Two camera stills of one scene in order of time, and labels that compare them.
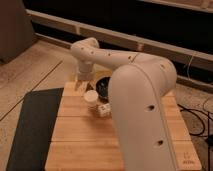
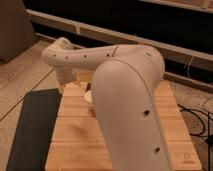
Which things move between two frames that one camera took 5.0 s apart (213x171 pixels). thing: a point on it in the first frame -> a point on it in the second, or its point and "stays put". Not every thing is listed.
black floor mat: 33,135 stays put
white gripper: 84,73 -> 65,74
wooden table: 84,140 stays put
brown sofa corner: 16,29 stays put
